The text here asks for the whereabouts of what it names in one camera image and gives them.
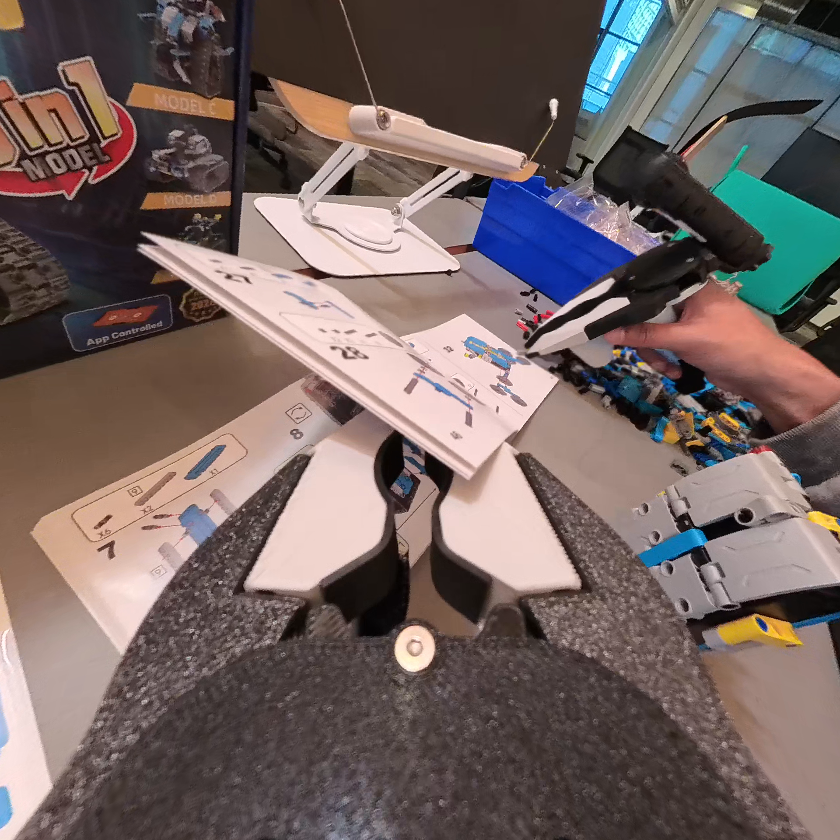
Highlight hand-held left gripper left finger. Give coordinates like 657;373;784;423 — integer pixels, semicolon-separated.
243;430;399;599

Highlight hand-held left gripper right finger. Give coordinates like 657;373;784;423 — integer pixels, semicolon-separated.
428;441;584;626

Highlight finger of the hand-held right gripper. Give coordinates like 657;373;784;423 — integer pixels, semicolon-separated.
533;274;635;330
521;297;632;360

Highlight pile of toy brick pieces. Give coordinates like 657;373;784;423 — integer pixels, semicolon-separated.
514;284;777;471

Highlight instruction booklet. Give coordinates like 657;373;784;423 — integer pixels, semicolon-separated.
31;233;560;655

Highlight grey blue toy brick model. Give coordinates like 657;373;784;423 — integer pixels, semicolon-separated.
616;448;840;655

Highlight person's right hand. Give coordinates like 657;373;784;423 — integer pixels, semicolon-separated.
602;282;816;432

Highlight blue plastic bin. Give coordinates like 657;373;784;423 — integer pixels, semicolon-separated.
471;175;665;307

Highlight clear plastic bags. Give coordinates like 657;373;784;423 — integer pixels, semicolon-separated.
543;179;665;255

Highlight black office chair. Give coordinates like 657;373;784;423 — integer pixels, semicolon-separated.
573;126;672;193

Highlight white book stand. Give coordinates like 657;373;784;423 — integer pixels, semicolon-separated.
251;0;609;279

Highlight blue sticker sheet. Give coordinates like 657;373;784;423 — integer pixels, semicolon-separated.
0;576;55;840

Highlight dark printed toy set box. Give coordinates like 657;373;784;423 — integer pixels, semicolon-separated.
0;0;255;383

